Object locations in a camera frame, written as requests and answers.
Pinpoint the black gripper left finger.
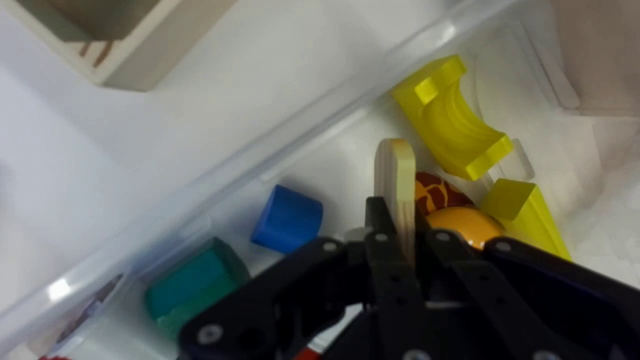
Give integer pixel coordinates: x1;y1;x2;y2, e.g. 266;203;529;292
179;195;429;360

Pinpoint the brown wooden piece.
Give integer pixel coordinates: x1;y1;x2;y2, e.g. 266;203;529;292
372;135;421;266

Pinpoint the green block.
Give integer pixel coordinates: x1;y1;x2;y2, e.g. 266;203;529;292
145;236;253;337

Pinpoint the orange round toy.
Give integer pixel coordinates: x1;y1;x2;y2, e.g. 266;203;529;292
414;169;506;251

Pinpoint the yellow arch block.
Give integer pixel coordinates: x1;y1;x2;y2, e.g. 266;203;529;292
391;53;514;183

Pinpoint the small blue block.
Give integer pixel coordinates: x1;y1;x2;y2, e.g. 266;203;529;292
249;181;327;255

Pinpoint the yellow wedge block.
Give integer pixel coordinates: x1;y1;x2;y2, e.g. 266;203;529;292
479;177;574;261

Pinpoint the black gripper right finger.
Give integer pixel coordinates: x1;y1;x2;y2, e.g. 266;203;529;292
413;228;640;360

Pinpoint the red block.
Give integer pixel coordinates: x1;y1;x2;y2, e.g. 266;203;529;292
293;342;328;360

